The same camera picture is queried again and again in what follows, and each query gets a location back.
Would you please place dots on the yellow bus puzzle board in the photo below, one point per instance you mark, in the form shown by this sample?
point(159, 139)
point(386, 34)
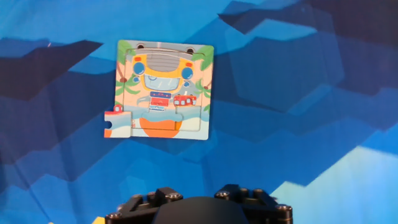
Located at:
point(164, 77)

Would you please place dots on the blue landscape print tablecloth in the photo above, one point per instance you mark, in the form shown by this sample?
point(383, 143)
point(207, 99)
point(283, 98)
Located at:
point(62, 130)

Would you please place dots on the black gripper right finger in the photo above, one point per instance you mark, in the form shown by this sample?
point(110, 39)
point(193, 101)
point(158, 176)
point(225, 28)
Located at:
point(264, 208)

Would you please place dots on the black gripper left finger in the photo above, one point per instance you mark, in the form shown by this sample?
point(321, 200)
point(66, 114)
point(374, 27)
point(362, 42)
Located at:
point(140, 205)

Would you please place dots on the puzzle piece red car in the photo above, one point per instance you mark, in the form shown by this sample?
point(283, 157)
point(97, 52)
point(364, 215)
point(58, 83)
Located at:
point(119, 124)

